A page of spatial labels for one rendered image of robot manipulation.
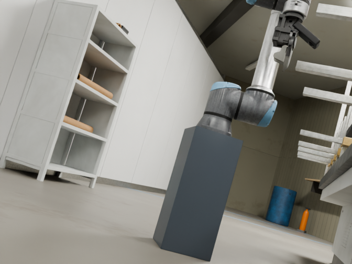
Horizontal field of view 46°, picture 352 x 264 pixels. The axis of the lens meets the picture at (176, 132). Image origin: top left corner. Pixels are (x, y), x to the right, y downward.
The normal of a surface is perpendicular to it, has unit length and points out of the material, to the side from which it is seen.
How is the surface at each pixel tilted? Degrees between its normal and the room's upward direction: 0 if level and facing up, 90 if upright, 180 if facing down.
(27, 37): 90
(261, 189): 90
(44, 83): 90
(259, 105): 89
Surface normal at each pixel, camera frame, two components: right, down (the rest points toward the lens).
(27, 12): 0.91, 0.23
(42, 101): -0.29, -0.19
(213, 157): 0.20, -0.05
